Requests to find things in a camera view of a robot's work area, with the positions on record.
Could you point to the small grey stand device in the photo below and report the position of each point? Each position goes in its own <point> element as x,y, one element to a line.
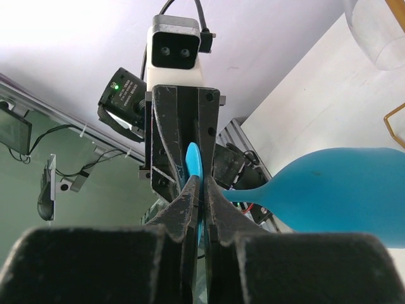
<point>53,182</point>

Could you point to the left black base bracket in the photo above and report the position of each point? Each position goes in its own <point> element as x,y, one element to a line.
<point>236,169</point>

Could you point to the black monitor screen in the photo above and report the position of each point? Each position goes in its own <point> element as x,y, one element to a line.
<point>15,130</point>

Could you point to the cyan plastic wine glass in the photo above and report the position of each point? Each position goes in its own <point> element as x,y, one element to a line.
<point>337,190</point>

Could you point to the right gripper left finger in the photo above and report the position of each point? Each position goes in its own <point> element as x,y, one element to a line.
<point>152,263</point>

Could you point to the clear wine glass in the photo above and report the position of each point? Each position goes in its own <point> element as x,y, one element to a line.
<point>378,29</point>

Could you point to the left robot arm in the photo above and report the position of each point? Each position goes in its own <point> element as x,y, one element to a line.
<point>122,107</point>

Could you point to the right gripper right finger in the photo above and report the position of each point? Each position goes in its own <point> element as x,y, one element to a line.
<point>247,264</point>

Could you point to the gold wire glass rack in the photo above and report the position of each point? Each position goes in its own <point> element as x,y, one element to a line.
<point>391,120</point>

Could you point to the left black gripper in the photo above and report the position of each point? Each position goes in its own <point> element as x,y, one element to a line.
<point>176,116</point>

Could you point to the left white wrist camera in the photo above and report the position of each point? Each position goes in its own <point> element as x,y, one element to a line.
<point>172,52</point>

